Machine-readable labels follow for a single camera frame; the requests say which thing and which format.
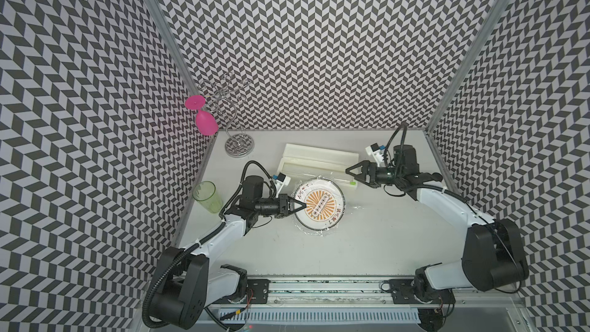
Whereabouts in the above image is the white plate with orange pattern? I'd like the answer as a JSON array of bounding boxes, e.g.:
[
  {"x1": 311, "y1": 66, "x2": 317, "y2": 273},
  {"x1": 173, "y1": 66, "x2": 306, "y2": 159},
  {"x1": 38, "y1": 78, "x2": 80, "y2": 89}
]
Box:
[{"x1": 294, "y1": 178, "x2": 346, "y2": 231}]

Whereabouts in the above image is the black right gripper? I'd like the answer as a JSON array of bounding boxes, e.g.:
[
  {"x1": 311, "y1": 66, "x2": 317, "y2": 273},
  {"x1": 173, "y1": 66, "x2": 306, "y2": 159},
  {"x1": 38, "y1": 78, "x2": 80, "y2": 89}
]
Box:
[{"x1": 344, "y1": 160, "x2": 402, "y2": 187}]

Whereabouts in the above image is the clear plastic wrap sheet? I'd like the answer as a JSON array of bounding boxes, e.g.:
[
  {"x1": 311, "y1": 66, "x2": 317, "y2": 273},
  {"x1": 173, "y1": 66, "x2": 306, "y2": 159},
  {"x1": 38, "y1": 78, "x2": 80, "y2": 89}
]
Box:
[{"x1": 292, "y1": 176, "x2": 365, "y2": 237}]

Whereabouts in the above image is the green transparent cup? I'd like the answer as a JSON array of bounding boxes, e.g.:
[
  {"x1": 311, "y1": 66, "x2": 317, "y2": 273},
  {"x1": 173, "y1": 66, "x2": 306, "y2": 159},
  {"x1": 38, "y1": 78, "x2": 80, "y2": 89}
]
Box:
[{"x1": 192, "y1": 181, "x2": 224, "y2": 214}]

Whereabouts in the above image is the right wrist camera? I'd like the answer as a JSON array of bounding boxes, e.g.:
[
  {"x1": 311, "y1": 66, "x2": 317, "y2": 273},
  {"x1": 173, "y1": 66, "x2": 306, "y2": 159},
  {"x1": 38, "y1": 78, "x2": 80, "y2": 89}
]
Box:
[{"x1": 366, "y1": 143, "x2": 385, "y2": 168}]

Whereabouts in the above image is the cream plastic wrap dispenser box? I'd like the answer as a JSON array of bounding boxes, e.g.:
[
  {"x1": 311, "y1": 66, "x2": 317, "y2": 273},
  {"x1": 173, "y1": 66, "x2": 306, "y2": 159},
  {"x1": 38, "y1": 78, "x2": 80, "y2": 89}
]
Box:
[{"x1": 277, "y1": 144, "x2": 359, "y2": 189}]

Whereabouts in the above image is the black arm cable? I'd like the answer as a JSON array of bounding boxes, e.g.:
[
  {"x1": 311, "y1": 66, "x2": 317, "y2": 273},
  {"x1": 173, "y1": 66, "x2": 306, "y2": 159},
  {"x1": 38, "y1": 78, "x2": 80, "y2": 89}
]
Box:
[
  {"x1": 384, "y1": 121, "x2": 409, "y2": 167},
  {"x1": 218, "y1": 160, "x2": 277, "y2": 220}
]

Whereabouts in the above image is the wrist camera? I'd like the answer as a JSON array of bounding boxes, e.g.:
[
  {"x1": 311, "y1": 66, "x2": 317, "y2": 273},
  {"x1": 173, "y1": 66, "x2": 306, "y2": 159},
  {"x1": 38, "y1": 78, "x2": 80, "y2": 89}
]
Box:
[
  {"x1": 366, "y1": 143, "x2": 385, "y2": 168},
  {"x1": 273, "y1": 172, "x2": 291, "y2": 195}
]

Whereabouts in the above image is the left aluminium corner post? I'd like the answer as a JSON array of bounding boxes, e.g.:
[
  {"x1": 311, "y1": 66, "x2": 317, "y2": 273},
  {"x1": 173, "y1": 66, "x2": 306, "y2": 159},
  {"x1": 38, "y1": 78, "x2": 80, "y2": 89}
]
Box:
[{"x1": 143, "y1": 0, "x2": 200, "y2": 95}]

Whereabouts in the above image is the right aluminium corner post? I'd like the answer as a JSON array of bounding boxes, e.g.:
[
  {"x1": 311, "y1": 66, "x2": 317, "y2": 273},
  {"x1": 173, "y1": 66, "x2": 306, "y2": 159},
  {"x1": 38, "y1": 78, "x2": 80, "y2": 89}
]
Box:
[{"x1": 425, "y1": 0, "x2": 511, "y2": 135}]

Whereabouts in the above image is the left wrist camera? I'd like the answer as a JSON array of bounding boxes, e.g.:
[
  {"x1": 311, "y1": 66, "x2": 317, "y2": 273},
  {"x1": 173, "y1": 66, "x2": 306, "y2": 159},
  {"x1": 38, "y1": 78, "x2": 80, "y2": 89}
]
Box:
[{"x1": 273, "y1": 172, "x2": 291, "y2": 195}]

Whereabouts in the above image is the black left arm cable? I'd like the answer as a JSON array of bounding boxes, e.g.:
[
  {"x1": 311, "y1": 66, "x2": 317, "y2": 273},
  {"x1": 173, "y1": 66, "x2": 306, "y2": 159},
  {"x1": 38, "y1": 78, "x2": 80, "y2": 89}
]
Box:
[{"x1": 218, "y1": 160, "x2": 277, "y2": 220}]

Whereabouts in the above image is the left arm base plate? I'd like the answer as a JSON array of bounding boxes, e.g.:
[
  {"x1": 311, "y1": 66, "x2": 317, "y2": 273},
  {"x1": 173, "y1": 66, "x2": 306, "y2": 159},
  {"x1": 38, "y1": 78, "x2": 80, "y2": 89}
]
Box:
[{"x1": 227, "y1": 278, "x2": 270, "y2": 304}]

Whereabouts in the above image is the pink plastic wine glass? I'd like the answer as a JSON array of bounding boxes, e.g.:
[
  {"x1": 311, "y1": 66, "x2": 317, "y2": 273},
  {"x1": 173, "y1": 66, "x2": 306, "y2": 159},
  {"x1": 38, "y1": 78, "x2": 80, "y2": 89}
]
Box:
[{"x1": 184, "y1": 95, "x2": 219, "y2": 136}]

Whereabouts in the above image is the aluminium corner post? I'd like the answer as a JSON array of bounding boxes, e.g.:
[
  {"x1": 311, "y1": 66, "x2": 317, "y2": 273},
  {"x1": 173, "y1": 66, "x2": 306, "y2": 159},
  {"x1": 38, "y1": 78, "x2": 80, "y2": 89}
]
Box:
[
  {"x1": 425, "y1": 0, "x2": 511, "y2": 135},
  {"x1": 143, "y1": 0, "x2": 200, "y2": 95}
]

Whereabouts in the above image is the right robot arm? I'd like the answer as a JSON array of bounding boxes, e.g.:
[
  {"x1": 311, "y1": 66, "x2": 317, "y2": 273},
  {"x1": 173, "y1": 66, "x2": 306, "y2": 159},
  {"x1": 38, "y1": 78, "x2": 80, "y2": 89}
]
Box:
[{"x1": 345, "y1": 144, "x2": 529, "y2": 304}]

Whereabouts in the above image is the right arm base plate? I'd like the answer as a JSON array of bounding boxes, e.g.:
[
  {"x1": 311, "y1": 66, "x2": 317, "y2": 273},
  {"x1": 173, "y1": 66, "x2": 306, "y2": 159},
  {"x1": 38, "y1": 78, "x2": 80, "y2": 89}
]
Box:
[{"x1": 387, "y1": 278, "x2": 456, "y2": 307}]

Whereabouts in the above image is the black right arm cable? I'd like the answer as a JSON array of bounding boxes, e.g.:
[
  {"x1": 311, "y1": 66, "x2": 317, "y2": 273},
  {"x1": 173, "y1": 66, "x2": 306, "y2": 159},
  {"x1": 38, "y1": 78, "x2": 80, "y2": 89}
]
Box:
[{"x1": 384, "y1": 121, "x2": 409, "y2": 167}]

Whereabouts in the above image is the aluminium front rail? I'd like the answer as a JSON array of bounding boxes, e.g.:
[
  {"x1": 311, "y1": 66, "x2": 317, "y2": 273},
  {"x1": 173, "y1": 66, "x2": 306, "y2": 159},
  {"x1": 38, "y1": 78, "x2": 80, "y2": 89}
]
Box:
[{"x1": 202, "y1": 276, "x2": 524, "y2": 310}]

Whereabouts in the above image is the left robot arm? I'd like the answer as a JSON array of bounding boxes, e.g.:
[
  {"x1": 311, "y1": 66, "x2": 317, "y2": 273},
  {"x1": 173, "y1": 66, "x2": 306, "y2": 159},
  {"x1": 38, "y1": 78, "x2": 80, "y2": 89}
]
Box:
[{"x1": 141, "y1": 175, "x2": 307, "y2": 330}]

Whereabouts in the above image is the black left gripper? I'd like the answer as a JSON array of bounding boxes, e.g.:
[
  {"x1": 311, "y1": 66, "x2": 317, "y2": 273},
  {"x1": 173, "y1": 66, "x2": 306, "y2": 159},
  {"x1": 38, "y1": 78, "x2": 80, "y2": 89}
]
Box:
[{"x1": 255, "y1": 194, "x2": 306, "y2": 218}]

